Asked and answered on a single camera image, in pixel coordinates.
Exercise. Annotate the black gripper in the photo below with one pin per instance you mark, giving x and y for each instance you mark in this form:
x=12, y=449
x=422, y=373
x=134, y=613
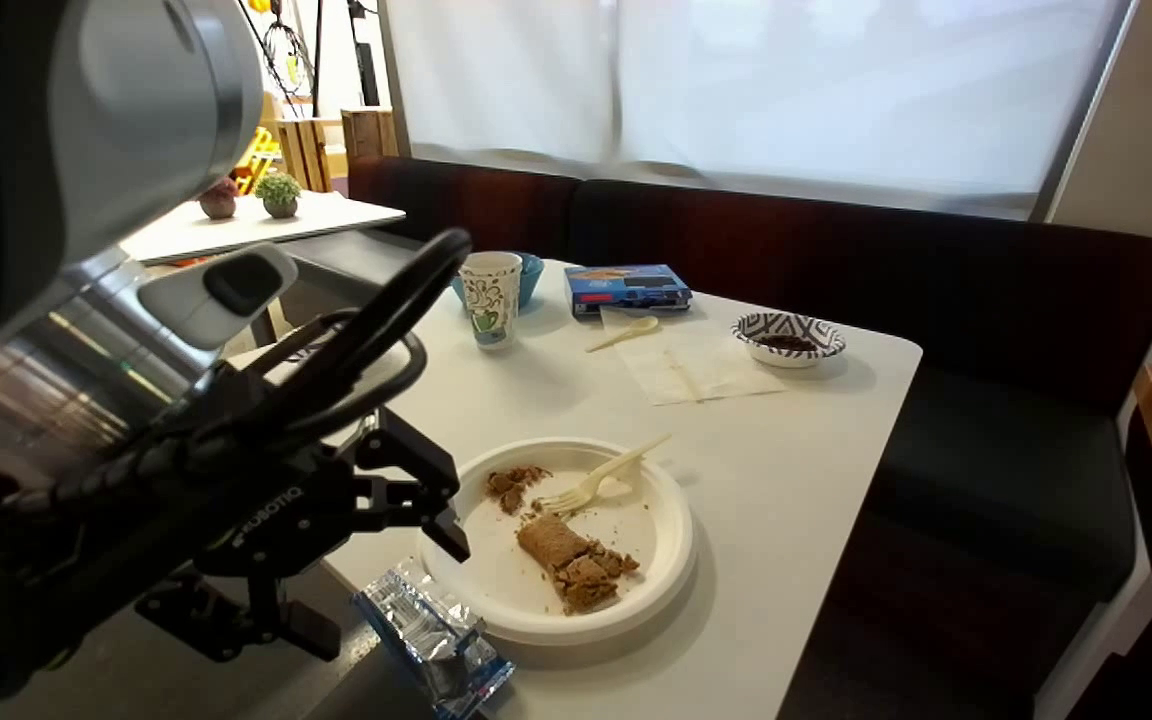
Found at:
x=388, y=478

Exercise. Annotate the blue snack wrapper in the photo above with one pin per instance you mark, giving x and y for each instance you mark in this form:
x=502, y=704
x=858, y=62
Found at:
x=439, y=640

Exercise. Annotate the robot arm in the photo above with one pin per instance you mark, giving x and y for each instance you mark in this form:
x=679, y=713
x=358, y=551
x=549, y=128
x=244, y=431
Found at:
x=143, y=465

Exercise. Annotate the blue snack box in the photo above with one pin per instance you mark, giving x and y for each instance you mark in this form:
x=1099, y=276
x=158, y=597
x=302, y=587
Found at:
x=627, y=291

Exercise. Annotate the large white paper plate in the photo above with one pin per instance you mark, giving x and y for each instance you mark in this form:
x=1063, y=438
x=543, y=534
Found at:
x=638, y=513

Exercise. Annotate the brown cake pieces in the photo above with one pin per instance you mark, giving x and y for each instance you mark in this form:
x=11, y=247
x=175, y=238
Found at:
x=581, y=574

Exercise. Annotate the white plastic fork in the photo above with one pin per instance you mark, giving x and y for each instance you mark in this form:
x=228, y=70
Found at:
x=581, y=493

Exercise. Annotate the patterned paper cup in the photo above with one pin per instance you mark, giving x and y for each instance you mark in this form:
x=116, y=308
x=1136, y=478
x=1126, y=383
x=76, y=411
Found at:
x=490, y=284

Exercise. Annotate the blue paper cup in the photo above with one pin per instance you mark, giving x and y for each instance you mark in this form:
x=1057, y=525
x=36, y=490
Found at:
x=531, y=276

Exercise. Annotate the white paper napkin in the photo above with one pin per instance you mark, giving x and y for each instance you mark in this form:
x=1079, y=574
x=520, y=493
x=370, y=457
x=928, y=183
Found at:
x=683, y=358

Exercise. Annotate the green potted plant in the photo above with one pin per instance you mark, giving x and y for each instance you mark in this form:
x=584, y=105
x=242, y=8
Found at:
x=277, y=192

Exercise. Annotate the small white side table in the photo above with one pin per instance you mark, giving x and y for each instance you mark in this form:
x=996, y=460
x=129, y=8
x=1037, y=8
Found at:
x=190, y=233

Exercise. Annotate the red potted plant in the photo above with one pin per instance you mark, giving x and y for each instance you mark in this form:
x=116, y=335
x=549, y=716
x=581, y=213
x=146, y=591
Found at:
x=218, y=200

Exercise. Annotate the blue patterned bowl with crumbs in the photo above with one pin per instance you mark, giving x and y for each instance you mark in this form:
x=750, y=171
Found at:
x=791, y=336

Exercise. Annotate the dark brown bench seat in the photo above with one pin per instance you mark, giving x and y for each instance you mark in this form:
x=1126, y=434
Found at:
x=1002, y=519

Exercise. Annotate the white window blind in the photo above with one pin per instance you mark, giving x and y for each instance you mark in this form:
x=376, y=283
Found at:
x=945, y=105

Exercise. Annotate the yellow frame structure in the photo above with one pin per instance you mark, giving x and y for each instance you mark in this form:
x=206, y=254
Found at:
x=254, y=162

